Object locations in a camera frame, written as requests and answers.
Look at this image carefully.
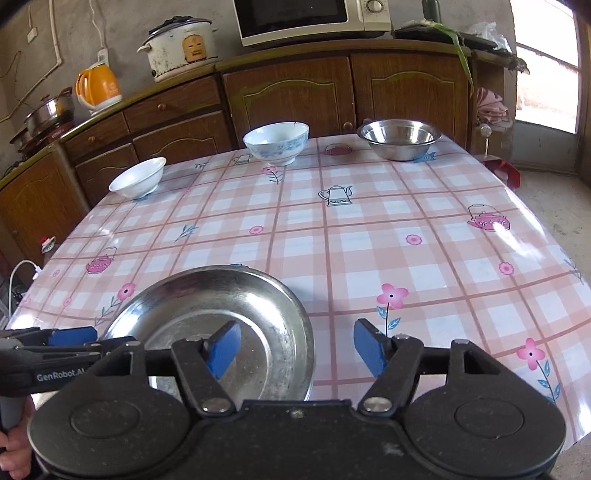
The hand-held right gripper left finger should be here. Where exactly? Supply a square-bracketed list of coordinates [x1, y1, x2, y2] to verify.
[95, 320, 242, 414]

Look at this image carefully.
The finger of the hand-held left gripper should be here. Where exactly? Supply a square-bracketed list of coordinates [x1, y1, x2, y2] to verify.
[9, 326, 99, 350]

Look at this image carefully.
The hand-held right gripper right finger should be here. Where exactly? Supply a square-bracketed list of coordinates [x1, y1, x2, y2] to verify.
[353, 318, 502, 415]

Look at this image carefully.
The small steel plate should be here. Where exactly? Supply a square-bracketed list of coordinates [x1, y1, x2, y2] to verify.
[139, 295, 296, 402]

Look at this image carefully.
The large steel plate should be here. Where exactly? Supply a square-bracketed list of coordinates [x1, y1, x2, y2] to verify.
[104, 266, 317, 402]

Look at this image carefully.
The plain white bowl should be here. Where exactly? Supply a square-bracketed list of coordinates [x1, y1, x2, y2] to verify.
[109, 157, 167, 200]

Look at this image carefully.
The blue patterned white bowl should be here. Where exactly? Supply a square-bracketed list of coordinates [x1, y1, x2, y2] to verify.
[243, 121, 309, 167]

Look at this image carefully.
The steel bowl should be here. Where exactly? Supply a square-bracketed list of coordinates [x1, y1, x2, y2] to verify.
[357, 119, 443, 161]

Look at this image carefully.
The person's left hand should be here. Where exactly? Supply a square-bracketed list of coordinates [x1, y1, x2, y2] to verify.
[0, 427, 33, 480]

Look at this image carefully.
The pink plaid tablecloth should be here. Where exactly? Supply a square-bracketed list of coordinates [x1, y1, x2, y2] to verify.
[7, 134, 591, 462]

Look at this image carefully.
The wooden single-door cabinet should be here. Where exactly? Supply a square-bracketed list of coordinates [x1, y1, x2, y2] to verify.
[0, 143, 90, 273]

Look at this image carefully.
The small steel pot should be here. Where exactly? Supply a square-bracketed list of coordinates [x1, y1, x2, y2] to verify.
[9, 127, 33, 153]

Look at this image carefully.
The steel pot with lid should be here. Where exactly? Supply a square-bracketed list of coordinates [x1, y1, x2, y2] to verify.
[24, 88, 75, 134]

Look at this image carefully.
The red bag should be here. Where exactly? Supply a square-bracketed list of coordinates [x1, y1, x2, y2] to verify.
[480, 157, 520, 188]

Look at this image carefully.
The wooden cabinet with drawers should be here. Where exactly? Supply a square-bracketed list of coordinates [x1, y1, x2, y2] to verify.
[60, 69, 232, 208]

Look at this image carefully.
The orange electric kettle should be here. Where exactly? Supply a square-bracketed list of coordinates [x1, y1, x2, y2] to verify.
[75, 64, 123, 116]

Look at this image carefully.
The wooden two-door cabinet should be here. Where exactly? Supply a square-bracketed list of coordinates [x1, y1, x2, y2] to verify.
[217, 46, 474, 153]

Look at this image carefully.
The pink cloth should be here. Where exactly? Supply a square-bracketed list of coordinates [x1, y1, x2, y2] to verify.
[475, 88, 511, 130]

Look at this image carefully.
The white rice cooker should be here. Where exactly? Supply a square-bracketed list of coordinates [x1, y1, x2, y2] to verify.
[137, 16, 220, 83]

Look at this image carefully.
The green onion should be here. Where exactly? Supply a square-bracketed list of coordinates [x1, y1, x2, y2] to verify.
[431, 21, 476, 88]

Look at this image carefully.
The dark flat tray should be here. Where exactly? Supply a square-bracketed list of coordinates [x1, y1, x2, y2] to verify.
[394, 25, 490, 47]

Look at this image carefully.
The window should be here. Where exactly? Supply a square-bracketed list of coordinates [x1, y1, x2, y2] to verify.
[512, 0, 591, 134]

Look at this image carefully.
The clear plastic bag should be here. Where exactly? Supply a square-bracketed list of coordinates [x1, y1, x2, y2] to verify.
[464, 21, 513, 54]

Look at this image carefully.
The cream microwave oven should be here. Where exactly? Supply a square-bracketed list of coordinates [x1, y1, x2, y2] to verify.
[232, 0, 392, 47]

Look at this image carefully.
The white charger cable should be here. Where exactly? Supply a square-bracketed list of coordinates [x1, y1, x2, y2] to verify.
[8, 260, 42, 319]

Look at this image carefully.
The white wall pipe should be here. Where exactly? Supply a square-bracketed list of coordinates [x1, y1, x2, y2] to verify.
[0, 0, 64, 123]

